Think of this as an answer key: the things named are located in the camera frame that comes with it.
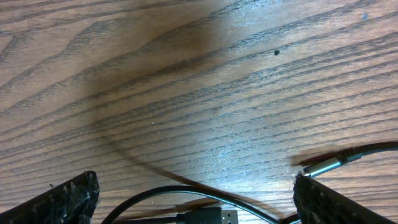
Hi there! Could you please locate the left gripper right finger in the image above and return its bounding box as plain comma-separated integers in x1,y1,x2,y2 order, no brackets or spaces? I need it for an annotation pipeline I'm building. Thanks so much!
293,174,394,224

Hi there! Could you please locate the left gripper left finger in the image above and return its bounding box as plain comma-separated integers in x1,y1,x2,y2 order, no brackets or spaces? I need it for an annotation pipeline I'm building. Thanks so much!
1,170,100,224

